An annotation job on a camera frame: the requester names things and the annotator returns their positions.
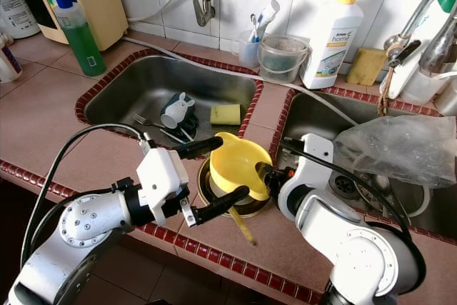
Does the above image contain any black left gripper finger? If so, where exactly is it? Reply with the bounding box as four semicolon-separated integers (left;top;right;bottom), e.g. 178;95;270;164
196;185;251;224
175;135;224;160

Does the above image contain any yellow plastic bowl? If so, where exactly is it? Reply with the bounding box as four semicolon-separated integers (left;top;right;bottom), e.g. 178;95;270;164
206;131;274;203

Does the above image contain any teal and white mug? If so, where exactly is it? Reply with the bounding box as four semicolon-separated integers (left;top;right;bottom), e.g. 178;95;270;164
160;91;198;131

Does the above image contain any metal fork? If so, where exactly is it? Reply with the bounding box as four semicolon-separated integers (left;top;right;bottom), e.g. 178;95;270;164
131;111;166;131

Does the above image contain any stainless steel bowl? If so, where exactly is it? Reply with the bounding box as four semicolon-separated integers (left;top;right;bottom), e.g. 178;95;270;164
196;158;276;219

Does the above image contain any gold metal spoon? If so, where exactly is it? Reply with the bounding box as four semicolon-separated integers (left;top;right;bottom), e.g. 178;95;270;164
231;213;257;247

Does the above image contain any yellow dish sponge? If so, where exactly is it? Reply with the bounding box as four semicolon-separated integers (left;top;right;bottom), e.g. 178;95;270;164
210;104;243;126

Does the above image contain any steel sink basin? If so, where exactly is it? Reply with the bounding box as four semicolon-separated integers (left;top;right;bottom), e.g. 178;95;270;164
74;49;266;154
274;86;457;246

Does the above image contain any small translucent cup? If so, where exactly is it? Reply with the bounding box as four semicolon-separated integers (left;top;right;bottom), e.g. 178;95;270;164
237;30;262;69

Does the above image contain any clear plastic bucket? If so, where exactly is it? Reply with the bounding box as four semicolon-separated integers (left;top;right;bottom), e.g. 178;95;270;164
256;34;312;85

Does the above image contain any clear plastic bag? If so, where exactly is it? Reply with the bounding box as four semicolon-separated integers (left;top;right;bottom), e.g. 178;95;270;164
333;114;457;191

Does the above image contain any blue toothbrush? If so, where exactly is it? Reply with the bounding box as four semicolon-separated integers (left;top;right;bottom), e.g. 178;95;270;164
249;14;262;42

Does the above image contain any ochre sponge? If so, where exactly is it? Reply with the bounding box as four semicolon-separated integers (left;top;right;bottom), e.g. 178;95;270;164
346;47;389;87

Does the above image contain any white bottle with yellow cap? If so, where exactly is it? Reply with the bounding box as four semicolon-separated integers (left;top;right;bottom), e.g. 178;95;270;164
299;0;366;91

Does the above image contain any green dish soap bottle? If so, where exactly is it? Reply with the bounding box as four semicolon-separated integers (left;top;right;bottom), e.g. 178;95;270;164
53;0;109;78

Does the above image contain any beige water purifier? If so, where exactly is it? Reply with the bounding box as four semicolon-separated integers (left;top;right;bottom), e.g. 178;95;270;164
28;0;130;51

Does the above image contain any white printed mug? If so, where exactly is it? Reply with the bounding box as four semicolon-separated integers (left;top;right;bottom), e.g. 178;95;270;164
0;41;24;84

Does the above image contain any chrome sink faucet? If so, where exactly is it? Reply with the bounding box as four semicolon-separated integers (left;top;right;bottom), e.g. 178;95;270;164
381;0;457;118

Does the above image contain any large white plastic jar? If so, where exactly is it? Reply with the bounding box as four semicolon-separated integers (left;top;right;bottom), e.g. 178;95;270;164
0;0;41;41

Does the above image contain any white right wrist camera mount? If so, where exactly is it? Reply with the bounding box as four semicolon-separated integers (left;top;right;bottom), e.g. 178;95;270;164
278;134;336;210

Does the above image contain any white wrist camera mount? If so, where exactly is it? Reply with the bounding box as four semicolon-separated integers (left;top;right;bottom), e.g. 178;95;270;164
278;134;336;210
135;146;191;226

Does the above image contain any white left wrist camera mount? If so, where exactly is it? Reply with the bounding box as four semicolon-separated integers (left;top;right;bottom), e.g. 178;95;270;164
135;146;191;226

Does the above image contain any white water hose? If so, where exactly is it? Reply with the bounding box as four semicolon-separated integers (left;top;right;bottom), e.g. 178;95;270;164
121;35;359;129

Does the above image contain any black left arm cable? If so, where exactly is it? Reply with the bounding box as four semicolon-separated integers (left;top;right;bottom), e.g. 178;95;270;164
19;122;159;271

